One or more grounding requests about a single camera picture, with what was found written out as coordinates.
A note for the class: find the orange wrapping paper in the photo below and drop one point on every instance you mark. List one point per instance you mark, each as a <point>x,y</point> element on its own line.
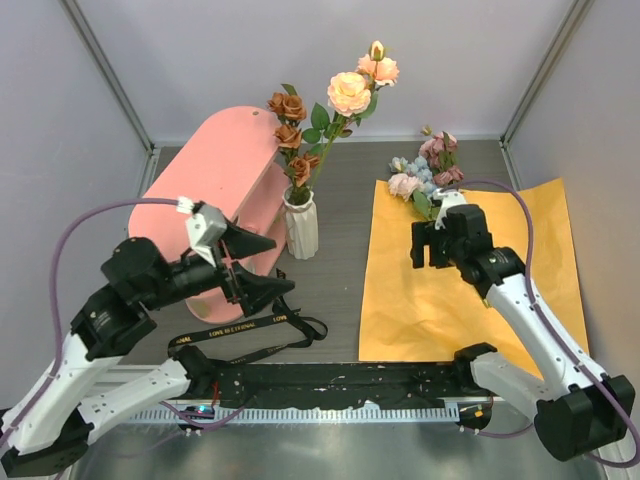
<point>426,315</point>

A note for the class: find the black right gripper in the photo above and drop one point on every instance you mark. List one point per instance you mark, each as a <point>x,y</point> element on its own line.
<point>424,233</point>

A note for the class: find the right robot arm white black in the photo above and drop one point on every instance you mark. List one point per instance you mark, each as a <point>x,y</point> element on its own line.
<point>575,406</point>

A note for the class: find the aluminium frame post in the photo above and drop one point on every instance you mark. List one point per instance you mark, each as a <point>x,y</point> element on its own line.
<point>80,23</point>
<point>571,22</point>

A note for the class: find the aluminium frame post left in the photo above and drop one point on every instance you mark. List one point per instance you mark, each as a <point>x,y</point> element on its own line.
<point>80,23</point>

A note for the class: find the pink wooden tiered shelf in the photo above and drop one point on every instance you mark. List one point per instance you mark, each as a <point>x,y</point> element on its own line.
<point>229,163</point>

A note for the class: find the black ribbon gold lettering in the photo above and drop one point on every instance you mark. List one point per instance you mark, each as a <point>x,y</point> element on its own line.
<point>312,329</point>

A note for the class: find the brown rose stem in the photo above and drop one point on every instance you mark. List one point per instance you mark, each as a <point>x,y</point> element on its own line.
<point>291,112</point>

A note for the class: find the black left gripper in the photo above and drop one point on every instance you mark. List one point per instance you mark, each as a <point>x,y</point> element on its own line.
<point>253,288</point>

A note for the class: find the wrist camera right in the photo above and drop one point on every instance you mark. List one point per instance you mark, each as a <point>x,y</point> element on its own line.
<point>446,199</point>

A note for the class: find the artificial flower bouquet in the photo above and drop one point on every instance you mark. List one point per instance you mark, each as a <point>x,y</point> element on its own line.
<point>435,167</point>

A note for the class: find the white slotted cable duct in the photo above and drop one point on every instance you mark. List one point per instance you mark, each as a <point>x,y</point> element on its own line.
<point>369,413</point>

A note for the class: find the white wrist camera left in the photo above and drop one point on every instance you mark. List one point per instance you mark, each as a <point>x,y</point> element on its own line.
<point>205,227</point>

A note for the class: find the aluminium frame post right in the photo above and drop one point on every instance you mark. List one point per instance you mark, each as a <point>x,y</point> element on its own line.
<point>571,22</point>

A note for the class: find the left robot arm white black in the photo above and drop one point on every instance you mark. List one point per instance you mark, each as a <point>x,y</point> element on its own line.
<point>57,421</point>

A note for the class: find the peach rose stem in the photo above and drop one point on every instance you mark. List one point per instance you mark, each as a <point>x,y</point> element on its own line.
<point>352,97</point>

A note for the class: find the white ribbed ceramic vase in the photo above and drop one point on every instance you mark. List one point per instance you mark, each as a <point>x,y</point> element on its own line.
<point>302,235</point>

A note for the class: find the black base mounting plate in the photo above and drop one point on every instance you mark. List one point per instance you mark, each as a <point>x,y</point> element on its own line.
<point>334,386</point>

